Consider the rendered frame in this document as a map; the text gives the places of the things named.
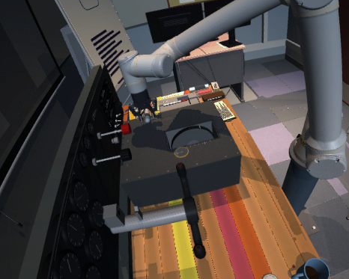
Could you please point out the white round tin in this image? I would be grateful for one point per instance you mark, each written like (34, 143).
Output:
(269, 276)

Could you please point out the red mixture knob with rod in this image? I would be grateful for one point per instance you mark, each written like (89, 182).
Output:
(126, 128)

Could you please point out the blue mug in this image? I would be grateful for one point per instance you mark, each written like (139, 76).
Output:
(314, 269)

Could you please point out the cream fuselage panel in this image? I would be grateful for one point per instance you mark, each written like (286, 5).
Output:
(98, 27)

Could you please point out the grey desk with pink top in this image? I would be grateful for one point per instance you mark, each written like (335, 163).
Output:
(215, 68)

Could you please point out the black monitor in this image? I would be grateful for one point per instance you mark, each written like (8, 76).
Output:
(232, 25)
(174, 25)

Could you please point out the black push-pull knob with rod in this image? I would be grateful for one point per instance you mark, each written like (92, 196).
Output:
(126, 155)

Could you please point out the dark windscreen frame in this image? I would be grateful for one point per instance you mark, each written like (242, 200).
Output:
(23, 83)

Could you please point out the dark grey trainer console body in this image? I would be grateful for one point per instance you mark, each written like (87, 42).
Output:
(192, 167)

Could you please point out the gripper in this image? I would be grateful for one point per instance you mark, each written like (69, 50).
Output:
(140, 98)

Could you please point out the grey pin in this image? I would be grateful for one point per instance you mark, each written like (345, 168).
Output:
(147, 118)

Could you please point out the black instrument panel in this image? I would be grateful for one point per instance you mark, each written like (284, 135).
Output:
(84, 202)

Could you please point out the brown box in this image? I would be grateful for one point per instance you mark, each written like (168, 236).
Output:
(213, 96)

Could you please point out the grey trim wheel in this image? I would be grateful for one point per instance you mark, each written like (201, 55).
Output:
(189, 137)

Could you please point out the red flat box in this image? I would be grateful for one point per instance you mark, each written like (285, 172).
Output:
(205, 92)

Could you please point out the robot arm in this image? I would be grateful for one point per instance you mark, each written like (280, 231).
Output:
(320, 68)

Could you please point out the small grey panel knob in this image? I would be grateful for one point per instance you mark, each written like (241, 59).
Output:
(114, 140)

